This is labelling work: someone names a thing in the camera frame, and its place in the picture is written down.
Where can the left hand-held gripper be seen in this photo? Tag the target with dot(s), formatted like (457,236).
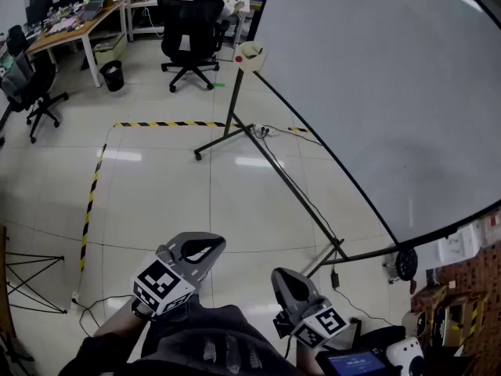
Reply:
(162,284)

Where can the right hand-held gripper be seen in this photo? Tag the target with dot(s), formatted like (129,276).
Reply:
(321,325)

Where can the cream box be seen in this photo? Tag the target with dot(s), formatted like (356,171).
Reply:
(253,65)

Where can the white blue whiteboard marker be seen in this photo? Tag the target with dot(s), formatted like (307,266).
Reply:
(252,56)

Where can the person's right forearm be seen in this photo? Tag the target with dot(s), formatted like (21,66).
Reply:
(306,360)

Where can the person's left forearm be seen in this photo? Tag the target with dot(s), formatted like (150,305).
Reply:
(121,321)

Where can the large whiteboard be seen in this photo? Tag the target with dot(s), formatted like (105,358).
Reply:
(372,92)

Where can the white plastic container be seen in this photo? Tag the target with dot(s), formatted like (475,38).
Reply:
(111,51)

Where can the black power adapter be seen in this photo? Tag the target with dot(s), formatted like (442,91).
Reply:
(335,279)

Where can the black wristband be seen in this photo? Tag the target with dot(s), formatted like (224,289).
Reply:
(143,311)

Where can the person's dark printed t-shirt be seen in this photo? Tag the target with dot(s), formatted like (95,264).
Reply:
(203,343)

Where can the tablet with blue screen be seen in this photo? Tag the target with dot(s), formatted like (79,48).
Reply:
(354,364)

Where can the beige round-faced device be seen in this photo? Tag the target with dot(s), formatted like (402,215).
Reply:
(415,323)

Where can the yellow black hazard tape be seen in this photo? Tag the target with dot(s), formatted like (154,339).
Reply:
(91,198)
(299,130)
(176,124)

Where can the white power strip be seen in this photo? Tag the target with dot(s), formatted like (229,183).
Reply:
(270,131)

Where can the black trash bin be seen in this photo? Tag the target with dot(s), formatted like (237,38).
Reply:
(112,77)

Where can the black mesh office chair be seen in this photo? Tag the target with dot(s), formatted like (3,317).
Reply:
(192,26)

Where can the black office chair with jacket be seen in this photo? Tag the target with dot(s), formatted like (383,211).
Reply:
(37,88)

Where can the white table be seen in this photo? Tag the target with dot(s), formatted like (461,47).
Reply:
(243,14)

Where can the wooden desk with white legs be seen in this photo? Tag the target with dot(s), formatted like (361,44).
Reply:
(74,33)

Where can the black computer monitor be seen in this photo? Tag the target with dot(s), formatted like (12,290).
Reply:
(41,8)

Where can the white instant camera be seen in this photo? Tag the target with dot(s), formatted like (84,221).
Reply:
(407,360)

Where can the white wall socket panel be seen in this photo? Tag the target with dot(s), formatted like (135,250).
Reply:
(466,241)

